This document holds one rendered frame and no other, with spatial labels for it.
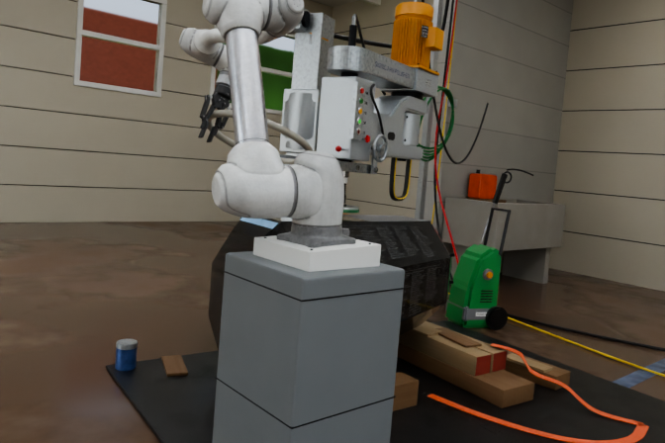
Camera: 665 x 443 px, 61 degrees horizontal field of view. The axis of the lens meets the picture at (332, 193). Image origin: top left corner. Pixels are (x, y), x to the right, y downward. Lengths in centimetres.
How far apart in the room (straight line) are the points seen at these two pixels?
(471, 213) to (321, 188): 409
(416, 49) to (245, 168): 213
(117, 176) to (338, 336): 738
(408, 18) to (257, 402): 252
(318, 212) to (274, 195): 15
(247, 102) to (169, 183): 745
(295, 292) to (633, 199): 613
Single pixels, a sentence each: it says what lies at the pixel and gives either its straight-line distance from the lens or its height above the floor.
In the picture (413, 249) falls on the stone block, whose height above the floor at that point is 70.
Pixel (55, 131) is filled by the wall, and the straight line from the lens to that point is 853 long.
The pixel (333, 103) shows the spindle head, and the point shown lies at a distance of 295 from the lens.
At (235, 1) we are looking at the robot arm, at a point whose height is 157.
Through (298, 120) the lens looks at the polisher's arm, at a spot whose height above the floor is 136.
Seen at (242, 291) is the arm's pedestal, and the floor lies 70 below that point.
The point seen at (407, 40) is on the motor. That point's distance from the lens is 357.
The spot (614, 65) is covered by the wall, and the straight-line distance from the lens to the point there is 763.
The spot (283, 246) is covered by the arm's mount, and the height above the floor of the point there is 85.
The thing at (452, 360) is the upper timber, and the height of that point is 14.
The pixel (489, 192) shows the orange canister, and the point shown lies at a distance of 615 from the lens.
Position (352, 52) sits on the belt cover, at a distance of 294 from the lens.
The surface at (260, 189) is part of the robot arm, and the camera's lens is 158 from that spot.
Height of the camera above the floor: 110
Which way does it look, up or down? 3 degrees down
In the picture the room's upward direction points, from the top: 5 degrees clockwise
